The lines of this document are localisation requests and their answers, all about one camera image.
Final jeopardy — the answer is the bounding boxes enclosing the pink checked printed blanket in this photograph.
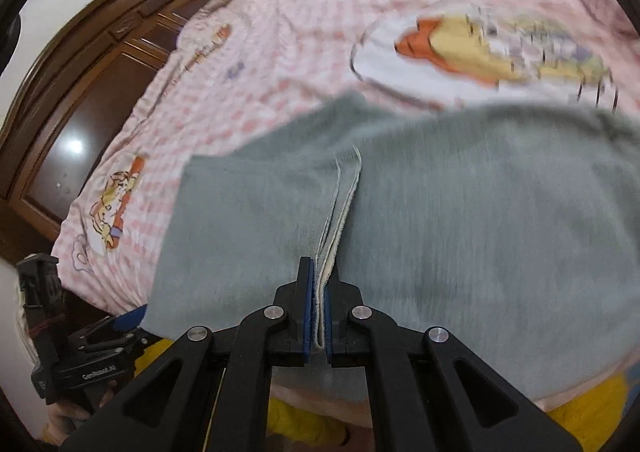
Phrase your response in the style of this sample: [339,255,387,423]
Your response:
[52,0,640,413]

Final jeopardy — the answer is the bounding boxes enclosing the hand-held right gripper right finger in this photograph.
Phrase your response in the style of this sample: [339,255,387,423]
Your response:
[325,265,583,452]

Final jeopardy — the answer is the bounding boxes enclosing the grey pants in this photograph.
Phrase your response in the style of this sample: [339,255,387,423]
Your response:
[145,92,640,405]

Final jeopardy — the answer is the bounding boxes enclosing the dark wooden footboard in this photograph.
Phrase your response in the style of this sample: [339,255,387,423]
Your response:
[0,0,236,263]

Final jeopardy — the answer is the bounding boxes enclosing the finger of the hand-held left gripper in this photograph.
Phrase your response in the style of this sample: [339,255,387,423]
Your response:
[112,305,148,333]

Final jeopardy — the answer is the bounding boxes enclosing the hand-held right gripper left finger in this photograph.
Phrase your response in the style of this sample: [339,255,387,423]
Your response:
[60,257,316,452]

